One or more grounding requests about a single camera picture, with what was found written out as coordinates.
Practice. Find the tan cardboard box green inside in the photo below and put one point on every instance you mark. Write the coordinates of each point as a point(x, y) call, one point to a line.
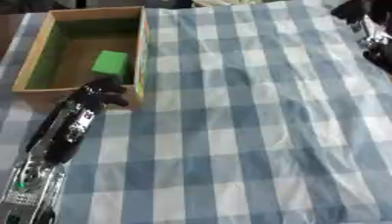
point(76, 49)

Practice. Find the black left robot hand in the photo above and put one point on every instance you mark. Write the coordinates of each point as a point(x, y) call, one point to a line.
point(66, 128)

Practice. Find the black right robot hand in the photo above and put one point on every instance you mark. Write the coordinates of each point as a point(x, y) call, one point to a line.
point(375, 32)

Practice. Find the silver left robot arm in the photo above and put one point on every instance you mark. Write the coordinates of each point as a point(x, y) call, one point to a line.
point(30, 189)

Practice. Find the green block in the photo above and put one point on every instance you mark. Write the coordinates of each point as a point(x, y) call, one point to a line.
point(110, 63)

